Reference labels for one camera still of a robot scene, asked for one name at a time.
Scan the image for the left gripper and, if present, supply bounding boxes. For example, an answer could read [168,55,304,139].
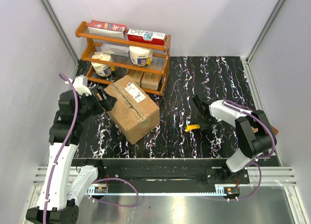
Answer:
[76,86,117,121]

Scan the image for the yellow utility knife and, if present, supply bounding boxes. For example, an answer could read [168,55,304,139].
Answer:
[185,124,200,132]

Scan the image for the brown cardboard express box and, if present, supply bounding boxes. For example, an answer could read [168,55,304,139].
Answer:
[104,75,160,145]

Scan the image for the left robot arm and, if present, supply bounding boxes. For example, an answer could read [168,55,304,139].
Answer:
[26,87,117,224]

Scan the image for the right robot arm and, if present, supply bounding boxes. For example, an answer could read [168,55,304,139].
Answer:
[192,95,277,183]

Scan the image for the grey flat box on shelf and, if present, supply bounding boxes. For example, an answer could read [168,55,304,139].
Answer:
[101,43,129,57]

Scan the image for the red toothpaste box left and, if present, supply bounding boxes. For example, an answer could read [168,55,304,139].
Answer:
[87,20,127,39]

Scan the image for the red white toothpaste box right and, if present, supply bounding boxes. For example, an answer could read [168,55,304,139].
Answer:
[127,29,166,46]

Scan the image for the white cup lower left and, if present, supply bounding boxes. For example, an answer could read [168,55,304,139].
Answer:
[91,52,115,77]

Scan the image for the orange wooden shelf rack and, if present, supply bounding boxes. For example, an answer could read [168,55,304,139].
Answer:
[75,21,171,96]

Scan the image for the tan carton left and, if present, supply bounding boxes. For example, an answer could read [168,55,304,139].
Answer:
[127,69,144,86]

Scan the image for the tan carton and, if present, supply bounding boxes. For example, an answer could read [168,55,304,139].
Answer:
[141,72,162,90]
[127,69,144,86]

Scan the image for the tan carton right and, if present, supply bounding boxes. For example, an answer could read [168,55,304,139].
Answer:
[141,72,162,90]

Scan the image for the white cup middle shelf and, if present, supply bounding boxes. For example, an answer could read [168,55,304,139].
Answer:
[129,46,153,67]

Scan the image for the brown sponge pack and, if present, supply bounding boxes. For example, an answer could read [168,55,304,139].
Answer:
[271,125,279,136]

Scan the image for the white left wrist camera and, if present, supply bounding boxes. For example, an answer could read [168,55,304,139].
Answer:
[73,75,92,96]

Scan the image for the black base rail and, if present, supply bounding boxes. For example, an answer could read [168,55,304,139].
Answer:
[71,158,250,195]

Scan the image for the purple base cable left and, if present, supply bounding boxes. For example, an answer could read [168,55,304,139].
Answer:
[92,177,139,208]

